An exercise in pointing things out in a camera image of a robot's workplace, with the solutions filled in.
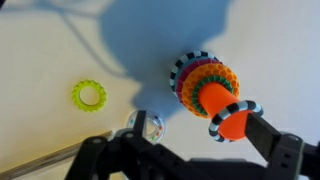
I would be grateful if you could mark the orange post with striped base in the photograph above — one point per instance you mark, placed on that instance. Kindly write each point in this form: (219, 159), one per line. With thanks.
(220, 100)

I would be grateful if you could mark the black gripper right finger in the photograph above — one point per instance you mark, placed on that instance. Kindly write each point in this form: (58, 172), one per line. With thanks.
(263, 136)

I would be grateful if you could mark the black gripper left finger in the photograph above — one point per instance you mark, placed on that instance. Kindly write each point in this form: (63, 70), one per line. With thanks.
(140, 121)

